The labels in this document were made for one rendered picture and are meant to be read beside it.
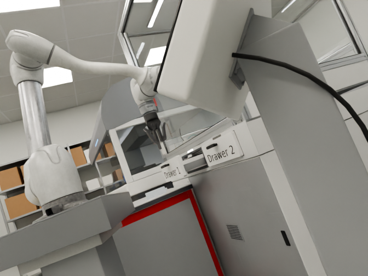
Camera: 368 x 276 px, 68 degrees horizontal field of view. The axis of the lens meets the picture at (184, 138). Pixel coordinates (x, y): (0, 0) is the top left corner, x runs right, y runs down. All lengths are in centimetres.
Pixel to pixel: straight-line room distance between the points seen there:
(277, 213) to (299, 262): 19
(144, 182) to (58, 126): 379
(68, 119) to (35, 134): 449
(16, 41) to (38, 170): 59
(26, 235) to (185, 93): 78
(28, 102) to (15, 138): 447
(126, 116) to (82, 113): 358
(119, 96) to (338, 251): 210
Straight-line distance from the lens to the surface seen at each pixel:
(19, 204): 528
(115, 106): 236
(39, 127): 139
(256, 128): 110
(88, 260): 105
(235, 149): 115
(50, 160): 111
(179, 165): 135
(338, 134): 52
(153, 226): 156
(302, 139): 51
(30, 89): 148
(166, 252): 160
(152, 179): 228
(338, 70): 158
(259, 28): 55
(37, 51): 141
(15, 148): 586
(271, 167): 111
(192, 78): 35
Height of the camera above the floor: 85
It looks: 6 degrees up
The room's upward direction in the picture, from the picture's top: 21 degrees counter-clockwise
